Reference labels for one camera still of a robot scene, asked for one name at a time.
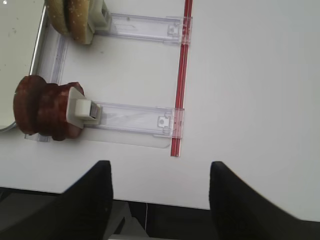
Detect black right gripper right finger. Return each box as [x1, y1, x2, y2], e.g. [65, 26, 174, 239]
[209, 161, 320, 240]

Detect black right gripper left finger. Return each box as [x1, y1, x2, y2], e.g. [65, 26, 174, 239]
[0, 160, 113, 240]

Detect rear meat patties stack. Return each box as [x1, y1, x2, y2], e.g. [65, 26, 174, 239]
[36, 82, 84, 141]

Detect front meat patty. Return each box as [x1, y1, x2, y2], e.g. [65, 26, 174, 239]
[13, 75, 47, 135]

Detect right lower clear track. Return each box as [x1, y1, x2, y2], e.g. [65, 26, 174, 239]
[80, 102, 185, 149]

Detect clear track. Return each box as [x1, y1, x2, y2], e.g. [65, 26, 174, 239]
[80, 102, 185, 149]
[107, 13, 193, 45]

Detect white patty pusher block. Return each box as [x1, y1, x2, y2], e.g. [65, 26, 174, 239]
[66, 87, 102, 129]

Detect right upper clear track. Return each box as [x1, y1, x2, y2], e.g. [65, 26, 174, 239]
[107, 13, 193, 45]

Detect white bun top pusher block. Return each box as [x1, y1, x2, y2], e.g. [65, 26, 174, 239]
[88, 0, 112, 33]

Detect front sesame bun top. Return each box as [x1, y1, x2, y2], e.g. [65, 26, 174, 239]
[44, 0, 70, 36]

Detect sesame bun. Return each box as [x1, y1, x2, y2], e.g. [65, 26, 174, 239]
[67, 0, 94, 45]
[44, 0, 70, 36]

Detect silver metal tray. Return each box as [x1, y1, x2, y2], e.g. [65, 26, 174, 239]
[0, 0, 46, 132]

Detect rear sesame bun top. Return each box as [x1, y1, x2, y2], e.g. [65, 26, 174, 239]
[67, 0, 94, 45]

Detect right red rail strip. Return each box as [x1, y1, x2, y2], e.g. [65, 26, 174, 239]
[170, 0, 193, 157]

